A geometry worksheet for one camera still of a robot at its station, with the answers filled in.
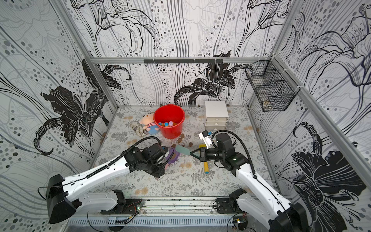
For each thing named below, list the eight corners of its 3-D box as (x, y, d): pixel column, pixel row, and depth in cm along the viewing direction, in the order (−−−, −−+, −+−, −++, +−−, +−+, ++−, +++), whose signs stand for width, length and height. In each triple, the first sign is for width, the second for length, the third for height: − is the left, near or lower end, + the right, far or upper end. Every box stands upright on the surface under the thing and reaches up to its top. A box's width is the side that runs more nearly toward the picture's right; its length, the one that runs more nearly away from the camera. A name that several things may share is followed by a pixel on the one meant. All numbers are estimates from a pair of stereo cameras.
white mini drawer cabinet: (204, 130, 105) (206, 118, 94) (202, 104, 124) (203, 90, 112) (225, 130, 105) (229, 118, 94) (220, 103, 124) (223, 90, 112)
